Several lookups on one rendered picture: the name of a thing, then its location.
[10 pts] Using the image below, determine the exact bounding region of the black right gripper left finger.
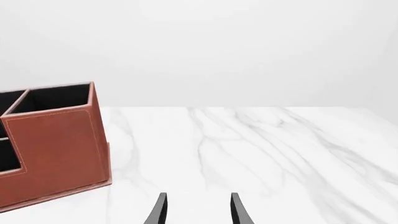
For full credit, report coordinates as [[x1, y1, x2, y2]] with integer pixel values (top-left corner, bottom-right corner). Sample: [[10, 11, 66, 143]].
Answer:
[[142, 192, 169, 224]]

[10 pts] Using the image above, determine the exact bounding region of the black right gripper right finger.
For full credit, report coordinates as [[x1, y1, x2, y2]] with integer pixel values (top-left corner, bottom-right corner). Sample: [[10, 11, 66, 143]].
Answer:
[[230, 192, 256, 224]]

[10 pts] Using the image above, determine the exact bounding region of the red-brown desk caddy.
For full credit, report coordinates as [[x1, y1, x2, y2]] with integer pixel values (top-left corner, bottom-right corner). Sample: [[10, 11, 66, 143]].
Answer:
[[0, 80, 113, 214]]

